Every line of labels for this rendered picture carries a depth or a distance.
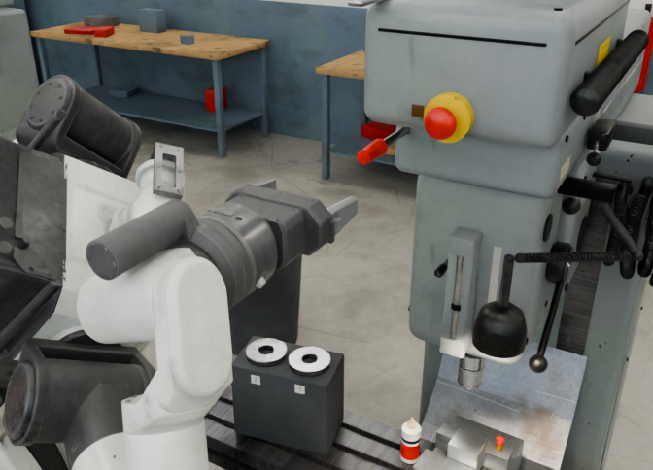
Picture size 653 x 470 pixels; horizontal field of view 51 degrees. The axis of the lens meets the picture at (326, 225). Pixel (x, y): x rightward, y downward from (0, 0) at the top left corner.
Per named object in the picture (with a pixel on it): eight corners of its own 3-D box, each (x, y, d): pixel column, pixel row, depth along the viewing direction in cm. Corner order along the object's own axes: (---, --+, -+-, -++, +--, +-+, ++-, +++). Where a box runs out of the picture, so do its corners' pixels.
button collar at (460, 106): (466, 147, 84) (471, 98, 82) (421, 139, 87) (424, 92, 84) (472, 142, 86) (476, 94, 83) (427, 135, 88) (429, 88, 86)
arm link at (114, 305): (267, 300, 62) (186, 367, 53) (185, 308, 69) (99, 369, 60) (223, 183, 60) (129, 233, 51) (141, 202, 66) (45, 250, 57)
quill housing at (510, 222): (519, 377, 111) (546, 192, 97) (400, 340, 120) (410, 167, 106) (547, 319, 126) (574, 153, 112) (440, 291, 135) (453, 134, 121)
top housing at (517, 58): (555, 155, 81) (576, 13, 74) (357, 123, 93) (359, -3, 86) (618, 75, 118) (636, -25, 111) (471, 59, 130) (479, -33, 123)
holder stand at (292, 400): (326, 456, 149) (326, 382, 140) (234, 433, 155) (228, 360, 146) (343, 419, 159) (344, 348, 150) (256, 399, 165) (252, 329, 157)
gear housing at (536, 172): (555, 204, 93) (566, 133, 89) (391, 172, 104) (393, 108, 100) (600, 137, 120) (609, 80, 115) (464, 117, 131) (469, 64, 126)
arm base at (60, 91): (1, 160, 97) (59, 146, 93) (19, 83, 102) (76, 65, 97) (80, 201, 110) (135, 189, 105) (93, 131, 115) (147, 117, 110)
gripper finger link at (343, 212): (351, 217, 77) (323, 239, 72) (351, 190, 75) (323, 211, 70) (363, 219, 76) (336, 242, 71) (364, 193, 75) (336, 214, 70)
